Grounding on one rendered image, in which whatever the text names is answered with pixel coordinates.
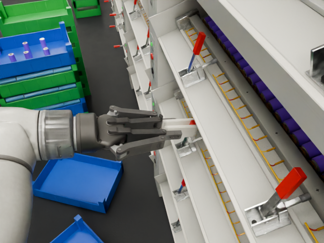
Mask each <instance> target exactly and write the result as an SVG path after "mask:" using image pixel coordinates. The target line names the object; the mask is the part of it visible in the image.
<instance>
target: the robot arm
mask: <svg viewBox="0 0 324 243"><path fill-rule="evenodd" d="M150 116H151V117H150ZM191 120H194V119H193V118H188V119H176V118H163V115H161V114H159V116H158V115H157V112H155V111H148V110H138V109H127V108H120V107H117V106H110V107H109V112H108V113H107V114H103V115H101V116H96V114H95V113H78V114H76V117H73V114H72V111H71V110H69V109H67V110H31V109H27V108H18V107H0V243H27V239H28V234H29V229H30V223H31V217H32V208H33V188H32V176H33V171H34V167H35V165H36V161H42V160H46V161H48V160H54V159H67V158H73V157H74V151H76V150H77V151H78V153H80V154H81V153H95V152H97V151H98V150H105V151H111V152H112V153H113V154H114V155H115V156H116V161H119V162H120V161H122V160H123V159H125V158H127V157H129V156H133V155H137V154H141V153H146V152H150V151H154V150H159V149H162V148H163V147H164V144H165V141H166V140H174V139H181V138H182V137H195V136H196V133H197V130H198V127H197V125H189V124H190V122H191Z"/></svg>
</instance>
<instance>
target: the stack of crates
mask: <svg viewBox="0 0 324 243"><path fill-rule="evenodd" d="M62 21H64V23H65V27H66V31H67V34H68V37H69V40H70V42H71V45H72V49H73V53H74V57H75V61H76V65H77V69H78V72H79V76H80V80H81V85H82V89H83V93H84V96H87V95H91V92H90V88H89V84H88V80H87V75H86V71H85V67H84V62H83V58H82V54H81V48H80V44H79V40H78V35H77V31H76V27H75V23H74V18H73V14H72V9H71V7H70V6H69V4H68V1H67V0H41V1H34V2H27V3H20V4H13V5H6V6H4V5H3V3H2V1H1V0H0V30H1V33H2V35H3V37H8V36H14V35H20V34H26V33H32V32H38V31H44V30H49V29H55V28H60V25H59V22H62Z"/></svg>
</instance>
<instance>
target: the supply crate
mask: <svg viewBox="0 0 324 243"><path fill-rule="evenodd" d="M59 25H60V28H55V29H49V30H44V31H38V32H32V33H26V34H20V35H14V36H8V37H3V38H0V52H1V55H0V63H1V64H0V79H5V78H10V77H15V76H20V75H25V74H29V73H34V72H39V71H44V70H49V69H53V68H60V67H65V66H69V65H74V64H76V61H75V57H74V53H73V49H72V45H71V42H70V40H69V37H68V34H67V31H66V27H65V23H64V21H62V22H59ZM40 38H44V39H45V42H46V45H47V48H49V52H50V55H45V54H44V52H43V49H42V46H41V43H40ZM23 42H28V45H29V48H30V50H31V53H32V56H33V58H30V59H26V58H25V56H24V53H23V52H24V51H25V49H24V47H23V44H22V43H23ZM10 53H13V54H14V56H15V58H16V60H17V61H14V62H11V61H10V58H9V56H8V54H10Z"/></svg>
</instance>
